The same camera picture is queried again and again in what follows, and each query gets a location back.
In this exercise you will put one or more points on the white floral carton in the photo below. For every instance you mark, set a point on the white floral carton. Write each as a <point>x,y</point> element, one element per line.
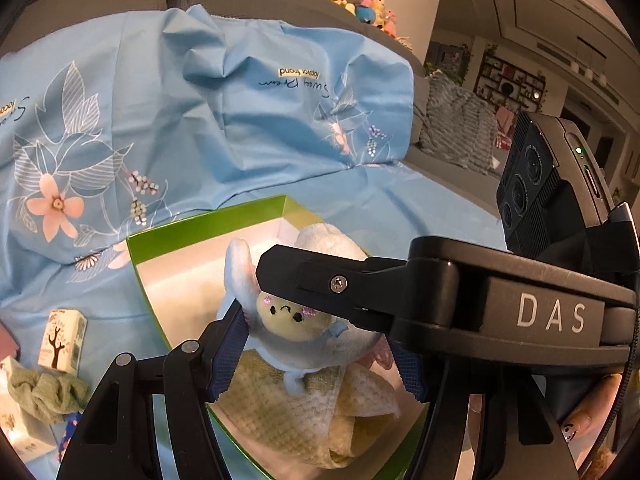
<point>25,435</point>

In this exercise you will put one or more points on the green box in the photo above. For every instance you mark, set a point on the green box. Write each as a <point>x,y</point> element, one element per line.
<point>175,285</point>

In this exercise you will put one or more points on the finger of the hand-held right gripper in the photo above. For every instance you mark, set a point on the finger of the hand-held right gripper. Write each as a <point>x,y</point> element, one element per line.
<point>310,275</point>

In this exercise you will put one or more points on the grey striped pillow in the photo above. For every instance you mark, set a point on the grey striped pillow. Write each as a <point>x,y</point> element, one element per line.
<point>455,125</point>

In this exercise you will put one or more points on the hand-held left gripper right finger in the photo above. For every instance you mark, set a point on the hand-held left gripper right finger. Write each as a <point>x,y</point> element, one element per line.
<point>412,377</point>

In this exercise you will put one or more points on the dark blue dotted cloth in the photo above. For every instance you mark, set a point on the dark blue dotted cloth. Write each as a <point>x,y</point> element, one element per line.
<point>67,435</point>

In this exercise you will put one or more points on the red cloth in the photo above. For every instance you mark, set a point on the red cloth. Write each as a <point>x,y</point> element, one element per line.
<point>502,130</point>

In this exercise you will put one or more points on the black wall shelf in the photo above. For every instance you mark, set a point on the black wall shelf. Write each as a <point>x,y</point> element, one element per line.
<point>507,85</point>

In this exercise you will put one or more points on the small tree print carton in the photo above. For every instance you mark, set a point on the small tree print carton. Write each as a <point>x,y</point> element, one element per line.
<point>62,340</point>

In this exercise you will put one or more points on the light blue plush toy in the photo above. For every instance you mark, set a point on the light blue plush toy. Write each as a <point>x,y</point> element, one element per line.
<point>285,330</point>

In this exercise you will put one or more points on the white rolled towel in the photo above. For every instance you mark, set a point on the white rolled towel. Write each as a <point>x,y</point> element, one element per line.
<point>325,240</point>

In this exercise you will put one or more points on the yellow waffle towel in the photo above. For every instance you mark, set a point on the yellow waffle towel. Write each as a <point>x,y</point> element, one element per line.
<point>310,425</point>

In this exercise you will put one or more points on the person's right hand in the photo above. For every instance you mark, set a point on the person's right hand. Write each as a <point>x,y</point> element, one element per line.
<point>595,405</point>

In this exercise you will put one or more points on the green knit cloth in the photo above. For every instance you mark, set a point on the green knit cloth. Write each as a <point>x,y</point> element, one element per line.
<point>45,395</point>

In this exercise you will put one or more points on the pale pink scalloped cloth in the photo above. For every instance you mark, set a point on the pale pink scalloped cloth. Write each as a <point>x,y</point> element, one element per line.
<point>382,355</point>

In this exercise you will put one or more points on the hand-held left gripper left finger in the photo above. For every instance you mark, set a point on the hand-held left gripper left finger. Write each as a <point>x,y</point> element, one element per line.
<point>227,357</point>

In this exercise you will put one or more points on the light blue floral bedsheet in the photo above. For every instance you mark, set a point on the light blue floral bedsheet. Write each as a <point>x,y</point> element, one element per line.
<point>200,110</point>

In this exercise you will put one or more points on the green houseplant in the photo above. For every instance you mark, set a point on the green houseplant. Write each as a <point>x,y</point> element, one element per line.
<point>462,60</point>

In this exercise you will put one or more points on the pile of colourful plush toys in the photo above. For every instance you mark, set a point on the pile of colourful plush toys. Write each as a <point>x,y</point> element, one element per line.
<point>370,10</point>

